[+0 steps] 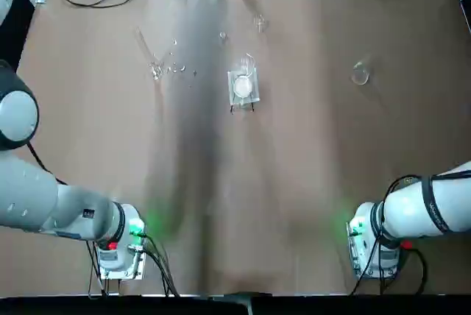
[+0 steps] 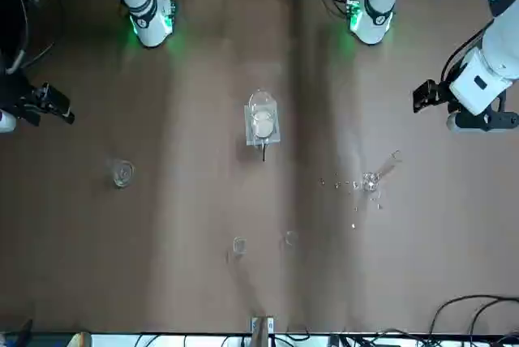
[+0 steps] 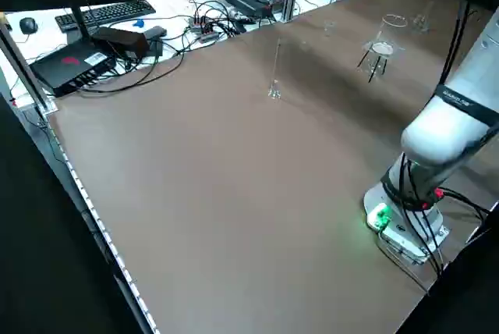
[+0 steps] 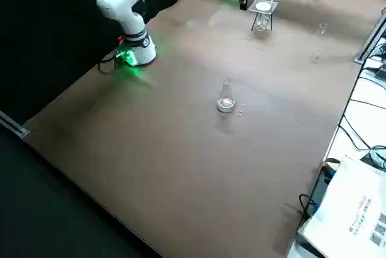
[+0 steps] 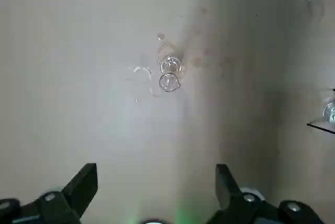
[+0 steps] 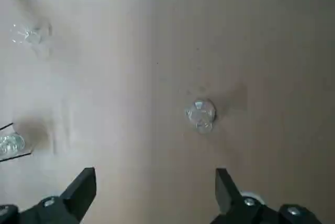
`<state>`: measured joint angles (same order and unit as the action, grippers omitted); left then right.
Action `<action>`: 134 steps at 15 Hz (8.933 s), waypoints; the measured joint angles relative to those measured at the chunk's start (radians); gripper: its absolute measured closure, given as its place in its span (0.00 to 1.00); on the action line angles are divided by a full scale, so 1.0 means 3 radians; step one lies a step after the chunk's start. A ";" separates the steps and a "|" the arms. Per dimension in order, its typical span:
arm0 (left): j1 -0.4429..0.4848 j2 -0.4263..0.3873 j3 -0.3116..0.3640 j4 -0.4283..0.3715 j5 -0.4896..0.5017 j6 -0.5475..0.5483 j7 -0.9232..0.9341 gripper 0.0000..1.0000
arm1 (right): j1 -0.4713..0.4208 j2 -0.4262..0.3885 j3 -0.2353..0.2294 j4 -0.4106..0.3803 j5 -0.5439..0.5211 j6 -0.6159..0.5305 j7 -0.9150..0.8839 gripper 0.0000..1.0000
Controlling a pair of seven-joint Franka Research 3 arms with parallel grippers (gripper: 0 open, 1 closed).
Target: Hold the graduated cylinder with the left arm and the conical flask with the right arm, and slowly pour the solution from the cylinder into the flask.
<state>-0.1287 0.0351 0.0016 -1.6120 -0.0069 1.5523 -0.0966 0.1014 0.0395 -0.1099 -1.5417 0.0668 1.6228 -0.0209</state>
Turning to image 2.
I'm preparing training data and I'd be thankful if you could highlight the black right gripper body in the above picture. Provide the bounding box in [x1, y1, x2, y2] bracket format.
[18, 83, 76, 127]

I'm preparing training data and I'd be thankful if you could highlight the glass graduated cylinder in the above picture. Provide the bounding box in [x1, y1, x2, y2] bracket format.
[362, 150, 403, 195]

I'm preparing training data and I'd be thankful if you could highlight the black cable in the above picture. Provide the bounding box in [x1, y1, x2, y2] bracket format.
[429, 293, 519, 338]
[470, 299, 519, 341]

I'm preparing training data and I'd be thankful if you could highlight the aluminium camera post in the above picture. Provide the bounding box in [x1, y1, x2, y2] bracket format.
[250, 315, 276, 347]

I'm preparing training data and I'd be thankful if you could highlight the tripod stand with mesh plate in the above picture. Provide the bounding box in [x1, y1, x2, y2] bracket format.
[242, 102, 284, 163]

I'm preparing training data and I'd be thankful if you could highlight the large glass beaker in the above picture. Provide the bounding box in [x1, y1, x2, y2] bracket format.
[247, 88, 281, 139]

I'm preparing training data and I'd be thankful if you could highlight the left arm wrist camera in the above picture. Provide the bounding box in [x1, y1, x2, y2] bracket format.
[445, 110, 519, 134]

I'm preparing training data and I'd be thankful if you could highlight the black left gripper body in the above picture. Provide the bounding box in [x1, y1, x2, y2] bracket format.
[413, 79, 450, 114]

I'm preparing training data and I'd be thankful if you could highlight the glass conical flask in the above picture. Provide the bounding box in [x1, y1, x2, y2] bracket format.
[105, 157, 137, 191]

